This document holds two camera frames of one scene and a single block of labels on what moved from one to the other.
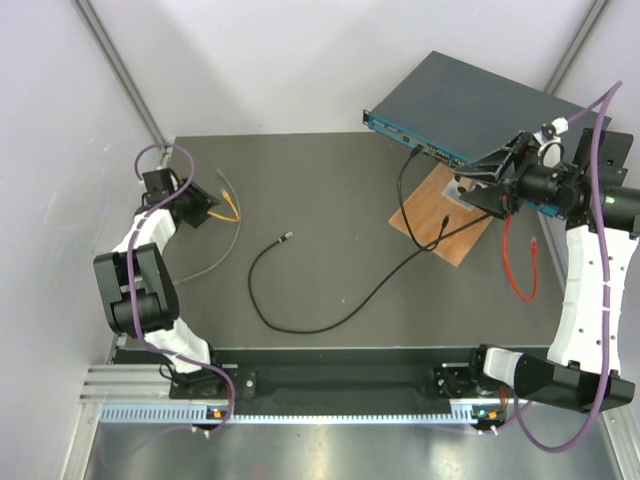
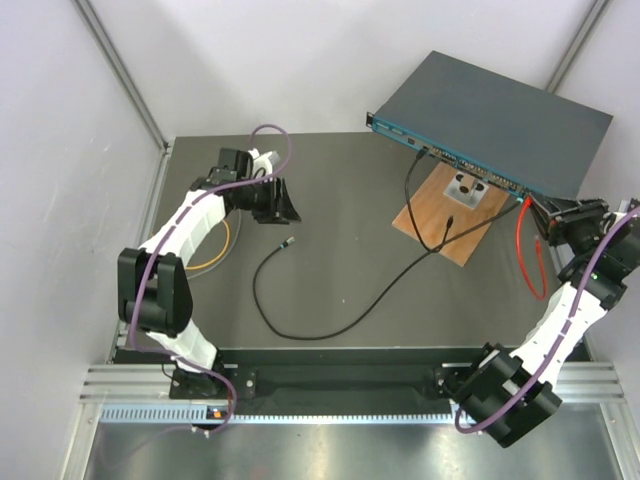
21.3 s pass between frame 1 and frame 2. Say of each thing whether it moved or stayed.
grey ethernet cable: stayed
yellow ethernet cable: moved
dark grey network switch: stayed
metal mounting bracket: stayed
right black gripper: moved
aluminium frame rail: stayed
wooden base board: stayed
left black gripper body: moved
